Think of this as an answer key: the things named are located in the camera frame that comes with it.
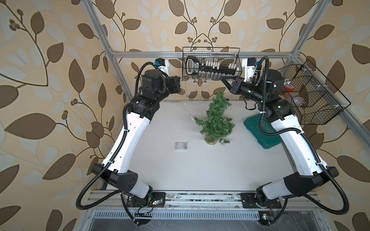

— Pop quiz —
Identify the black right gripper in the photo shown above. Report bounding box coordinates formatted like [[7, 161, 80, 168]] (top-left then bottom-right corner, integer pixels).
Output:
[[223, 75, 268, 106]]

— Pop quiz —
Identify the small green christmas tree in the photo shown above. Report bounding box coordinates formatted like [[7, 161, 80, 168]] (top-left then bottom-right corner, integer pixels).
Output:
[[194, 92, 235, 145]]

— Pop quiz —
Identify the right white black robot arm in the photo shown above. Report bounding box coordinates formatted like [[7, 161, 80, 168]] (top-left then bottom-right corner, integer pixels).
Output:
[[221, 56, 349, 215]]

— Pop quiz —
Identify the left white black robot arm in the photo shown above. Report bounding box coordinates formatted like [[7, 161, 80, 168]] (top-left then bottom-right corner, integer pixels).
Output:
[[76, 58, 181, 210]]

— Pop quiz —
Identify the green plastic tool case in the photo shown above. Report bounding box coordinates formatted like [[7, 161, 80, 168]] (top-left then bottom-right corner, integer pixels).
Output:
[[244, 115, 282, 149]]

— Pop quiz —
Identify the red item in basket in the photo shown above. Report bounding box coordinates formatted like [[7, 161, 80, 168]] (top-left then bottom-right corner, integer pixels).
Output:
[[283, 80, 295, 92]]

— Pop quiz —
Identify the clear battery box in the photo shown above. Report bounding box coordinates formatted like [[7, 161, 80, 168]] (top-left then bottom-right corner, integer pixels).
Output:
[[175, 142, 188, 151]]

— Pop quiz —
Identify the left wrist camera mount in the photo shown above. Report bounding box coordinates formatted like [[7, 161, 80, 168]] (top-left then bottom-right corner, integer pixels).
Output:
[[155, 58, 169, 75]]

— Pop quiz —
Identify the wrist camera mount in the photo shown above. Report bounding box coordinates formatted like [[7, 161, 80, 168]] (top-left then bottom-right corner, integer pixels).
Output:
[[155, 58, 169, 75], [242, 57, 259, 84]]

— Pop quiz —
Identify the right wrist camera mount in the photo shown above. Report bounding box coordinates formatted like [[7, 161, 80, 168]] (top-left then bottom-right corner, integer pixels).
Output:
[[242, 57, 259, 84]]

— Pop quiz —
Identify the black socket holder rail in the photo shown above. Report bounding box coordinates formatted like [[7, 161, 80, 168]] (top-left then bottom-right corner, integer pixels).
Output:
[[183, 56, 242, 76]]

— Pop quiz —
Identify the back black wire basket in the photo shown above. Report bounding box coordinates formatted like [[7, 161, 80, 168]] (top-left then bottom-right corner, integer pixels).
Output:
[[182, 46, 242, 81]]

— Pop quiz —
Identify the aluminium frame post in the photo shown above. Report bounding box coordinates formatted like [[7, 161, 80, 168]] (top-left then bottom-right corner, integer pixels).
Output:
[[82, 0, 133, 101]]

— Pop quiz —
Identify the side black wire basket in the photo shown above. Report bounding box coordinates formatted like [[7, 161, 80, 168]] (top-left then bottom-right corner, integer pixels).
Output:
[[278, 60, 351, 125]]

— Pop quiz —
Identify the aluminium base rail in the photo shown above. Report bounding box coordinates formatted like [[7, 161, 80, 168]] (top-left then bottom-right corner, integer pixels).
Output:
[[84, 190, 322, 211]]

